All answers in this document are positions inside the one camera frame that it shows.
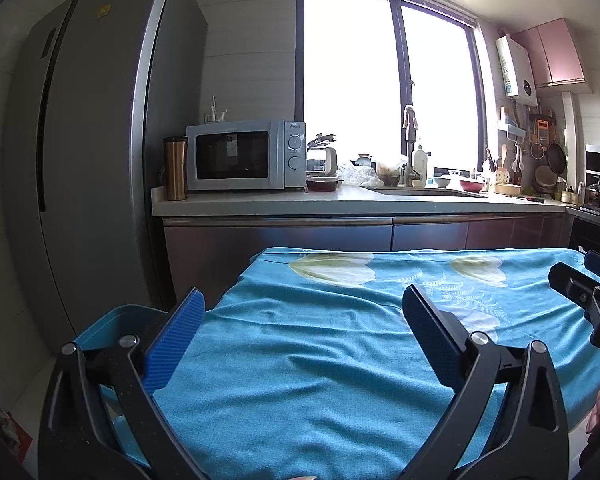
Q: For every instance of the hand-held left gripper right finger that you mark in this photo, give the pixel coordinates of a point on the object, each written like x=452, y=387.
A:
x=432, y=340

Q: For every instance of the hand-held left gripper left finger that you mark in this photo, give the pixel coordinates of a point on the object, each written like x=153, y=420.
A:
x=177, y=340

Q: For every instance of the blue plastic bin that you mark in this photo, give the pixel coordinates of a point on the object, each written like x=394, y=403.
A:
x=110, y=322

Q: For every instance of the black kitchen stove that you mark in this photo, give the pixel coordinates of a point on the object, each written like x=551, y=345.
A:
x=595, y=235

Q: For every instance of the hanging black frying pan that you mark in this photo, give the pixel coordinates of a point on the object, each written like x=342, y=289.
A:
x=556, y=157

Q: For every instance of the blue floral tablecloth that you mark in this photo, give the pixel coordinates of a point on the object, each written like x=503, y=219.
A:
x=305, y=360

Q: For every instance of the red bowl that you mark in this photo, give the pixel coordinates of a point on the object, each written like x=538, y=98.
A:
x=472, y=186

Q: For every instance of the orange grater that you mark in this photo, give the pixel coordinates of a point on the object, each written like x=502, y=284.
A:
x=542, y=132

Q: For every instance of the steel sink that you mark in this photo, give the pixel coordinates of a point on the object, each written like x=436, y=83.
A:
x=420, y=191

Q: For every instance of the kitchen counter cabinet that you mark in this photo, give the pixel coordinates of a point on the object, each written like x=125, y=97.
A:
x=280, y=230

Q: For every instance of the small white bowl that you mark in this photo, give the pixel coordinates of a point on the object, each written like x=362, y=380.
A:
x=442, y=182

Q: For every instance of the copper thermos flask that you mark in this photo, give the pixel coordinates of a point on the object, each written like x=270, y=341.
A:
x=175, y=170

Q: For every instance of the white soap bottle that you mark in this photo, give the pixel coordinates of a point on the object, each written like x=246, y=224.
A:
x=420, y=167

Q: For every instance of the clear plastic bag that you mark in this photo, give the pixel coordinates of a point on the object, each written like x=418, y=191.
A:
x=360, y=175

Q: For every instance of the white microwave oven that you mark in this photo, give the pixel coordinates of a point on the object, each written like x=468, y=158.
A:
x=230, y=160

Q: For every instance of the red printed bag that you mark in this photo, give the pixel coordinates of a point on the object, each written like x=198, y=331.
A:
x=17, y=440

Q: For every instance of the dark red food container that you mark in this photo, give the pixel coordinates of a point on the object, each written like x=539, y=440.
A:
x=322, y=184

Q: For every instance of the grey refrigerator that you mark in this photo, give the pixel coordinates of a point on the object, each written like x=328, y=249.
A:
x=105, y=160

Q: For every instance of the steel kitchen faucet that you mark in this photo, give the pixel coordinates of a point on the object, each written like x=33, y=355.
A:
x=410, y=135

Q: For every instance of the glass electric kettle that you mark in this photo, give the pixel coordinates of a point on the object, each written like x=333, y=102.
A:
x=322, y=160

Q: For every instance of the white water heater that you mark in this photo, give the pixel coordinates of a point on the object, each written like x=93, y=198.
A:
x=517, y=70

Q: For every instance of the kitchen window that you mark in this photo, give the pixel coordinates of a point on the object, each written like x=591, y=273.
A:
x=350, y=70

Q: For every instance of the pink wall cabinet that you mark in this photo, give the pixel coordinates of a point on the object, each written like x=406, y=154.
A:
x=555, y=50

